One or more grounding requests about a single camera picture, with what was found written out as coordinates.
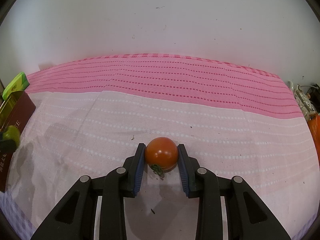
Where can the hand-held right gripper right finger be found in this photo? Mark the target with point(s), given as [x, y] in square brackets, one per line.
[183, 175]

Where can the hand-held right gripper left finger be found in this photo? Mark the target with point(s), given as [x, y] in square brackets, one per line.
[138, 175]

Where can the green tissue box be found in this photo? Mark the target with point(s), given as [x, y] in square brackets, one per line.
[16, 85]

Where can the black cluttered object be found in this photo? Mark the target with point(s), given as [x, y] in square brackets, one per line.
[315, 90]

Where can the maroon tin box gold inside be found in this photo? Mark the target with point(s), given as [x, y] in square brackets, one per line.
[21, 112]

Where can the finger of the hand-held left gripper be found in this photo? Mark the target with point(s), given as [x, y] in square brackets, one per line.
[7, 146]

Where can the green tomato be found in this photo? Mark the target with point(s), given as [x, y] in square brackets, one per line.
[11, 132]

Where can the orange plastic bag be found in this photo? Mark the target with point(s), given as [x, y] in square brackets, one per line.
[315, 130]

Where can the small red tomato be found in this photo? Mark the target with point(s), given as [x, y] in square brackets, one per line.
[161, 152]

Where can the pink checked tablecloth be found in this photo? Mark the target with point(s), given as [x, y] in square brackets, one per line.
[200, 120]

